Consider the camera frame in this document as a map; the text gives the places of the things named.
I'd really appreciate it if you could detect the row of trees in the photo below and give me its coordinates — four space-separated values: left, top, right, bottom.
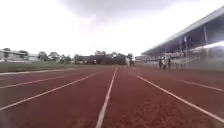
0 47 135 66

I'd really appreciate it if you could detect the green grass field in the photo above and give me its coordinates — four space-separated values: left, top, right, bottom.
0 62 116 74

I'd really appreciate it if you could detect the pale low building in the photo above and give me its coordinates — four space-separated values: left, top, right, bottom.
0 49 39 63

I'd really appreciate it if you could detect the red running track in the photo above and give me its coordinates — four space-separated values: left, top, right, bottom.
0 66 224 128

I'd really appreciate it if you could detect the grandstand building with roof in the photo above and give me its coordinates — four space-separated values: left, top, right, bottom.
134 5 224 72

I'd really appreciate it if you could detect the group of people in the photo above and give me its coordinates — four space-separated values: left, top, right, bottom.
157 57 173 70

